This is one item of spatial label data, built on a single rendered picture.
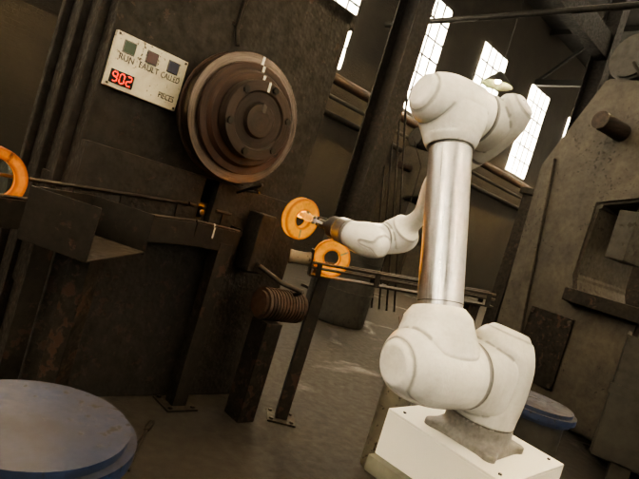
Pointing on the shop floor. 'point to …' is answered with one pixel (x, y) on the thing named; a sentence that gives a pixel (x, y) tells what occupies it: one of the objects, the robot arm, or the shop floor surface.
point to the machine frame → (164, 181)
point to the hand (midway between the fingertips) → (302, 214)
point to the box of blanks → (621, 416)
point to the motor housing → (261, 348)
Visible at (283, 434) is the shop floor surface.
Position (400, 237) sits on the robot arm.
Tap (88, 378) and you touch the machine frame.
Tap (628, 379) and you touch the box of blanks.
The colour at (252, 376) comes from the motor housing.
